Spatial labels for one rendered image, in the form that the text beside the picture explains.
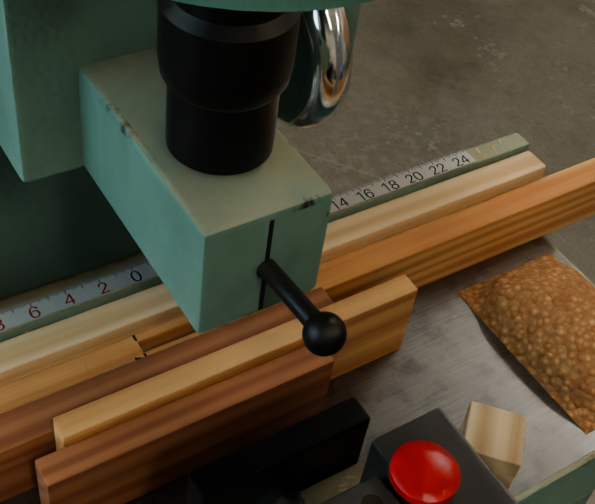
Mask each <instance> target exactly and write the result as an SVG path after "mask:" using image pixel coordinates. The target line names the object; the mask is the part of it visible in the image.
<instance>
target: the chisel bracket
mask: <svg viewBox="0 0 595 504"><path fill-rule="evenodd" d="M78 78H79V95H80V113H81V131H82V149H83V164H84V166H85V167H86V169H87V170H88V172H89V173H90V175H91V176H92V178H93V179H94V181H95V182H96V184H97V185H98V187H99V188H100V190H101V191H102V193H103V194H104V196H105V197H106V199H107V200H108V202H109V203H110V205H111V206H112V207H113V209H114V210H115V212H116V213H117V215H118V216H119V218H120V219H121V221H122V222H123V224H124V225H125V227H126V228H127V230H128V231H129V233H130V234H131V236H132V237H133V239H134V240H135V242H136V243H137V245H138V246H139V248H140V249H141V251H142V252H143V254H144V255H145V256H146V258H147V259H148V261H149V262H150V264H151V265H152V267H153V268H154V270H155V271H156V273H157V274H158V276H159V277H160V279H161V280H162V282H163V283H164V285H165V286H166V288H167V289H168V291H169V292H170V294H171V295H172V297H173V298H174V300H175V301H176V302H177V304H178V305H179V307H180V308H181V310H182V311H183V313H184V314H185V316H186V317H187V319H188V320H189V322H190V323H191V325H192V326H193V328H194V329H195V331H196V332H198V333H205V332H207V331H210V330H212V329H215V328H217V327H220V326H222V325H225V324H227V323H230V322H232V321H235V320H237V319H240V318H242V317H245V316H247V315H250V314H253V313H255V312H258V311H260V310H263V309H265V308H268V307H270V306H273V305H275V304H278V303H280V302H282V301H281V300H280V298H279V297H278V296H277V295H276V294H275V293H274V291H273V290H272V289H271V288H270V287H269V286H268V285H267V283H266V282H265V281H264V280H263V279H262V278H261V277H260V275H259V274H258V273H257V268H258V266H259V265H260V264H261V263H262V262H263V261H266V260H269V259H273V260H274V261H275V262H276V263H277V264H278V265H279V266H280V267H281V268H282V269H283V271H284V272H285V273H286V274H287V275H288V276H289V277H290V278H291V279H292V281H293V282H294V283H295V284H296V285H297V286H298V287H299V288H300V289H301V290H302V292H303V293H305V292H308V291H310V290H312V289H313V288H314V287H315V285H316V281H317V276H318V271H319V265H320V260H321V255H322V250H323V245H324V240H325V234H326V229H327V224H328V219H329V214H330V209H331V203H332V198H333V195H332V192H331V189H330V188H329V187H328V185H327V184H326V183H325V182H324V181H323V180H322V179H321V177H320V176H319V175H318V174H317V173H316V172H315V171H314V170H313V168H312V167H311V166H310V165H309V164H308V163H307V162H306V160H305V159H304V158H303V157H302V156H301V155H300V154H299V153H298V151H297V150H296V149H295V148H294V147H293V146H292V145H291V143H290V142H289V141H288V140H287V139H286V138H285V137H284V136H283V134H282V133H281V132H280V131H279V130H278V129H277V128H276V130H275V137H274V145H273V150H272V153H271V155H270V156H269V158H268V159H267V160H266V161H265V162H264V163H263V164H262V165H260V166H259V167H257V168H255V169H253V170H251V171H248V172H245V173H241V174H236V175H211V174H206V173H202V172H199V171H195V170H193V169H191V168H189V167H187V166H185V165H183V164H182V163H180V162H179V161H178V160H177V159H175V157H174V156H173V155H172V154H171V153H170V151H169V149H168V147H167V145H166V139H165V129H166V86H167V84H166V83H165V82H164V80H163V79H162V77H161V74H160V72H159V65H158V57H157V47H155V48H151V49H147V50H143V51H138V52H134V53H130V54H126V55H122V56H118V57H114V58H110V59H106V60H102V61H98V62H93V63H89V64H85V65H84V66H82V67H80V69H79V72H78Z"/></svg>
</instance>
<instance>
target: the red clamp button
mask: <svg viewBox="0 0 595 504"><path fill-rule="evenodd" d="M389 478H390V481H391V484H392V486H393V487H394V489H395V490H396V492H397V493H398V494H399V495H400V496H401V497H402V498H404V499H405V500H407V501H408V502H410V503H412V504H445V503H447V502H448V501H450V500H451V499H452V498H453V496H454V495H455V494H456V491H457V489H458V487H459V485H460V480H461V474H460V469H459V466H458V463H457V461H456V460H455V458H454V457H453V456H452V455H451V453H450V452H448V451H447V450H446V449H445V448H443V447H442V446H440V445H438V444H436V443H433V442H430V441H425V440H415V441H410V442H407V443H405V444H403V445H401V446H400V447H399V448H398V449H397V450H396V451H395V452H394V454H393V456H392V458H391V461H390V465H389Z"/></svg>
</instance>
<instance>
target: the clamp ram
mask: <svg viewBox="0 0 595 504"><path fill-rule="evenodd" d="M369 422H370V416H369V415H368V413H367V412H366V411H365V409H364V408H363V407H362V405H361V404H360V403H359V402H358V400H357V399H356V398H355V397H351V398H349V399H347V400H345V401H343V402H341V403H338V404H336V405H334V406H332V407H330V408H328V409H326V410H323V411H321V412H319V413H317V414H315V415H313V416H311V417H308V418H306V419H304V420H302V421H300V422H298V423H295V424H293V425H291V426H289V427H287V428H285V429H283V430H280V431H278V432H276V433H274V434H272V435H270V436H267V437H265V438H263V439H261V440H259V441H257V442H255V443H252V444H250V445H248V446H246V447H244V448H242V449H239V450H237V451H235V452H233V453H231V454H229V455H227V456H224V457H222V458H220V459H218V460H216V461H214V462H212V463H209V464H207V465H205V466H203V467H201V468H199V469H196V470H194V471H192V472H191V473H190V474H189V475H188V490H187V504H306V502H305V501H304V499H303V498H302V496H301V492H300V491H302V490H304V489H306V488H308V487H310V486H312V485H314V484H316V483H318V482H320V481H322V480H324V479H326V478H328V477H330V476H332V475H334V474H336V473H338V472H340V471H342V470H344V469H346V468H348V467H350V466H352V465H354V464H356V463H357V462H358V459H359V456H360V452H361V449H362V446H363V442H364V439H365V436H366V432H367V429H368V426H369Z"/></svg>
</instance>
